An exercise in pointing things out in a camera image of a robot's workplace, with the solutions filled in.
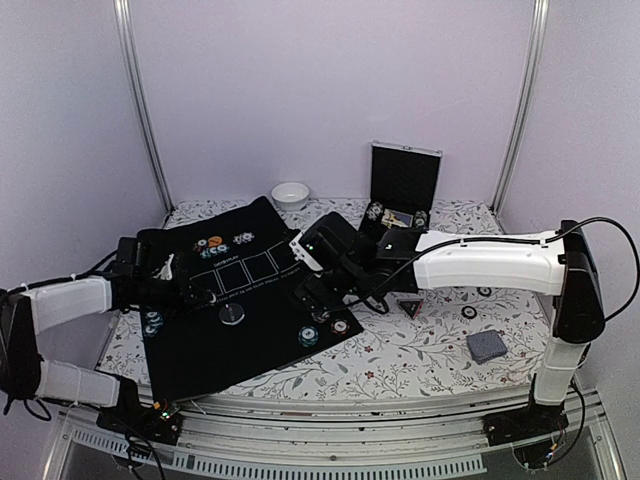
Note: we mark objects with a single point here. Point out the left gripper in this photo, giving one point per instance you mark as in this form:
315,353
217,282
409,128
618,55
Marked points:
183,298

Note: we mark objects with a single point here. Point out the card box in case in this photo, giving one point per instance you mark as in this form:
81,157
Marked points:
392,218

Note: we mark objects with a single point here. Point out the red poker chip stack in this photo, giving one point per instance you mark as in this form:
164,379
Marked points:
469,312

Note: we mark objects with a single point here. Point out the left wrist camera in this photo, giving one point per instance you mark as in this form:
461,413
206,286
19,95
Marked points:
166,271

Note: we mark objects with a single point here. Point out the left aluminium frame post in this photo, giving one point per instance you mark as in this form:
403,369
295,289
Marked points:
124,24

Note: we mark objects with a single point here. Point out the chip stack in case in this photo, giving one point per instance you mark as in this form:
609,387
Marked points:
421,220
374,211

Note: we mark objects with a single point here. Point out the aluminium front rail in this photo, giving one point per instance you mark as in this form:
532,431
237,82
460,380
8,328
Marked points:
225,437

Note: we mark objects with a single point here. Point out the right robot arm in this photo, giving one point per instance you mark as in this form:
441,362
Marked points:
558,263

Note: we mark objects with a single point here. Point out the white chip stack top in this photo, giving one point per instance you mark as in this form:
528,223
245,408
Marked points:
243,238

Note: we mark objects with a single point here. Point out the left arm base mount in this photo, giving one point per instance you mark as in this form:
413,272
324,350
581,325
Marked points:
161,424

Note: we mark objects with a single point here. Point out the white chip stack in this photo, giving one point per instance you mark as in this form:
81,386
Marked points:
243,238
321,316

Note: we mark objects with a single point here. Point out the black triangular token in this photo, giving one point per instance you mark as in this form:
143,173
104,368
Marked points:
411,307

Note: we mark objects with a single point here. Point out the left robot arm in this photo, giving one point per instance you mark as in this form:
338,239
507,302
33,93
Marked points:
31,309

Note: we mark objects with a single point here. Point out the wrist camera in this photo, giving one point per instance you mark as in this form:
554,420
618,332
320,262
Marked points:
303,254
166,271

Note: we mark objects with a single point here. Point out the aluminium frame post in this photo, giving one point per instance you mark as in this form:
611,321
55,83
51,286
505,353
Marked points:
124,24
531,68

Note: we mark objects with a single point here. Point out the green chip stack top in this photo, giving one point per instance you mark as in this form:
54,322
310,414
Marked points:
204,251

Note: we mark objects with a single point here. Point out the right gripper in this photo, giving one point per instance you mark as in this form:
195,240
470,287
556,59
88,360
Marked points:
305,294

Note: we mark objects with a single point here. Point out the black poker mat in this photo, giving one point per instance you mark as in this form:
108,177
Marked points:
253,327

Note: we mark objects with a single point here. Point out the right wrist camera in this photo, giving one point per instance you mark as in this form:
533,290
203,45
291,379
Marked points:
303,254

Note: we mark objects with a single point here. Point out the white ceramic bowl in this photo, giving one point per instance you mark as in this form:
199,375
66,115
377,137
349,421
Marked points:
290,196

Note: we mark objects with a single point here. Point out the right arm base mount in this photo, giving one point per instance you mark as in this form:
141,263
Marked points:
525,423

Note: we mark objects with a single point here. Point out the aluminium poker case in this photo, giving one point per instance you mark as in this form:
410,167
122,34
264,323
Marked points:
402,178

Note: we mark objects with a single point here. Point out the clear dealer puck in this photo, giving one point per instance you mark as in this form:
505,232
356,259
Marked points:
231,314

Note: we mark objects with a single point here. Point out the orange round button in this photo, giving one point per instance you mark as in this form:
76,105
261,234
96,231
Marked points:
215,241

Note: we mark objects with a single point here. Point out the right aluminium frame post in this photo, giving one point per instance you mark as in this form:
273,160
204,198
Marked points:
531,68

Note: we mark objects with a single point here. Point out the blue playing card deck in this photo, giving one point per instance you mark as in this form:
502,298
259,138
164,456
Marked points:
485,346

